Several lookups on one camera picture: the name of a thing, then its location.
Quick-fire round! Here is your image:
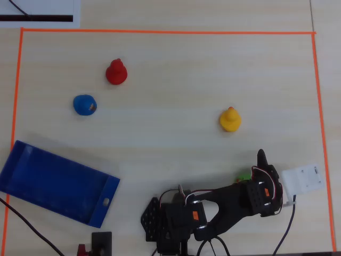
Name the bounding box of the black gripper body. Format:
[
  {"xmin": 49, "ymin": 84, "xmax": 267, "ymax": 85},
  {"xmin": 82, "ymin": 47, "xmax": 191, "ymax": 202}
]
[{"xmin": 240, "ymin": 164, "xmax": 284, "ymax": 218}]

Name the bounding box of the green rubber duck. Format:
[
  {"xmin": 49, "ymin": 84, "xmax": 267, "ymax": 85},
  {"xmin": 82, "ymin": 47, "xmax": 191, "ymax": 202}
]
[{"xmin": 234, "ymin": 171, "xmax": 253, "ymax": 185}]

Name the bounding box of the yellow rubber duck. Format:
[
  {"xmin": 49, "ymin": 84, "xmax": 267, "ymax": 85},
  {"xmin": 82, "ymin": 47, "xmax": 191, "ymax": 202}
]
[{"xmin": 219, "ymin": 106, "xmax": 242, "ymax": 133}]

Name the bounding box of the red rubber duck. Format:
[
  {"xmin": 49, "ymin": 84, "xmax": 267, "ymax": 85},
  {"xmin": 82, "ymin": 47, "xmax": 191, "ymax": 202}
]
[{"xmin": 105, "ymin": 58, "xmax": 128, "ymax": 86}]

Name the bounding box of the blue rubber duck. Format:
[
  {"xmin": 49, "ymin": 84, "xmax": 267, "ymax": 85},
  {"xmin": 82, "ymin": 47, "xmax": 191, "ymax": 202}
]
[{"xmin": 72, "ymin": 94, "xmax": 98, "ymax": 117}]

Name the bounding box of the blue plastic box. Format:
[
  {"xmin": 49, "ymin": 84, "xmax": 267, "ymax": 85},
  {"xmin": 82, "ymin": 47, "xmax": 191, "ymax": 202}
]
[{"xmin": 0, "ymin": 140, "xmax": 121, "ymax": 229}]

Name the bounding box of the orange tape outline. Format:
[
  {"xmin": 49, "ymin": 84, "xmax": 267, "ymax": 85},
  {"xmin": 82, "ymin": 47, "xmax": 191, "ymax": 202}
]
[{"xmin": 3, "ymin": 27, "xmax": 337, "ymax": 253}]

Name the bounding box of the white paper with black bar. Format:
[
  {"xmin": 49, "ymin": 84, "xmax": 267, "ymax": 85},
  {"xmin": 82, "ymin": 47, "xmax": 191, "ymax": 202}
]
[{"xmin": 0, "ymin": 0, "xmax": 82, "ymax": 28}]

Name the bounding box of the black camera cable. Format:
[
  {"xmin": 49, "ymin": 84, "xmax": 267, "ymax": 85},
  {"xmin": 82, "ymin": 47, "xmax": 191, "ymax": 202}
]
[{"xmin": 271, "ymin": 194, "xmax": 297, "ymax": 256}]

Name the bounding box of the white camera housing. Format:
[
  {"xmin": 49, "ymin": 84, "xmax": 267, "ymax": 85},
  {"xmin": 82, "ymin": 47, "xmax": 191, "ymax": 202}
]
[{"xmin": 281, "ymin": 163, "xmax": 327, "ymax": 206}]

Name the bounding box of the black stand cable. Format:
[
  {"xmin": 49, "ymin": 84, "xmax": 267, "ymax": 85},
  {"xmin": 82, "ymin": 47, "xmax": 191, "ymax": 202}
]
[{"xmin": 0, "ymin": 197, "xmax": 65, "ymax": 256}]

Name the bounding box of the thin black cable over paper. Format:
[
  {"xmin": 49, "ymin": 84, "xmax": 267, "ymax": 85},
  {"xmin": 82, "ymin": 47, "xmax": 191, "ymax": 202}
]
[{"xmin": 9, "ymin": 0, "xmax": 32, "ymax": 19}]

